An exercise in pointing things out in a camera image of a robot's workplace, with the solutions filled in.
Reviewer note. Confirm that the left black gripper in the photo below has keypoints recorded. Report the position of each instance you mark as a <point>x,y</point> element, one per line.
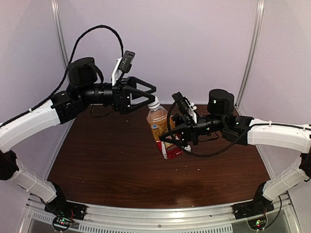
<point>121,93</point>

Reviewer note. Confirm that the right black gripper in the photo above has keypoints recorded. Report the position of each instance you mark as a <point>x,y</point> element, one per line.
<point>188,130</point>

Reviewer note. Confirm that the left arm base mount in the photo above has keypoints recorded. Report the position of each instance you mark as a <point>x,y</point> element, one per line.
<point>65,214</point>

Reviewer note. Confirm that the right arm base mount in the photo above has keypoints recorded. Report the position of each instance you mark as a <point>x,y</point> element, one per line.
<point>255,212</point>

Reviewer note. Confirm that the left aluminium frame post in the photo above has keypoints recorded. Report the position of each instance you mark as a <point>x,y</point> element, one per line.
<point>59,32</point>

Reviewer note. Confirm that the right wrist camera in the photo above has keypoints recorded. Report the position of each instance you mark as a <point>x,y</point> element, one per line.
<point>185,106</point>

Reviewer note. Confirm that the aluminium frame post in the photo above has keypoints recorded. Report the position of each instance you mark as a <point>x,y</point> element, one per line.
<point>259,15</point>
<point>59,32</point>

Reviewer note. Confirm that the white flip bottle cap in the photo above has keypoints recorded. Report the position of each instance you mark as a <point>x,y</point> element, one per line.
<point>188,148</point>

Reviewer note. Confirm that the amber tea bottle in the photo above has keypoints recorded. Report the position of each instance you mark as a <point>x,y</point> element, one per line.
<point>157,119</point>

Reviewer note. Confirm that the white tea bottle cap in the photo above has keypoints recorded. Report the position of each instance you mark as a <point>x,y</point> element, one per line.
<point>154,103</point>

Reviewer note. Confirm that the right aluminium frame post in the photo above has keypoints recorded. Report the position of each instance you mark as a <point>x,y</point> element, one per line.
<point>259,15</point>

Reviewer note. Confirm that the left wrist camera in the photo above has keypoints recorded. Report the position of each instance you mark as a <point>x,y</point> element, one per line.
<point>122,66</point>

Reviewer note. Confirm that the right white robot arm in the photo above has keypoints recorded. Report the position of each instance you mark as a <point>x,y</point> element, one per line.
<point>242,130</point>

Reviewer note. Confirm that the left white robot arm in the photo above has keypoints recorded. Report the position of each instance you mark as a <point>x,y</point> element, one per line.
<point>86,87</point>

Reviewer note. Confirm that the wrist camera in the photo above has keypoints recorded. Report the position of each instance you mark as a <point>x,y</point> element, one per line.
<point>185,106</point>
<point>122,66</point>

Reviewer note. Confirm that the front aluminium rail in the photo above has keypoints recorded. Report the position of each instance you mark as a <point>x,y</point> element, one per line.
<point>208,219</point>

